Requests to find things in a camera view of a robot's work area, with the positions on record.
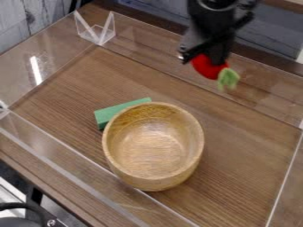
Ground green foam block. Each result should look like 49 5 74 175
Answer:
94 98 153 130

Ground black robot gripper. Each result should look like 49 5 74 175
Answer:
179 0 257 66

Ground clear acrylic tray walls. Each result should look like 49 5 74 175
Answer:
0 16 303 227

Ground black table leg bracket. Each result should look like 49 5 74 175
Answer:
26 186 67 227

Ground clear acrylic corner bracket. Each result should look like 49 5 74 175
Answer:
74 12 117 46

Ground black cable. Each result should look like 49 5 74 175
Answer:
0 202 41 227

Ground red felt strawberry toy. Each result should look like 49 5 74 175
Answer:
191 54 241 90

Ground wooden bowl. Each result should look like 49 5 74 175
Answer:
102 102 205 192

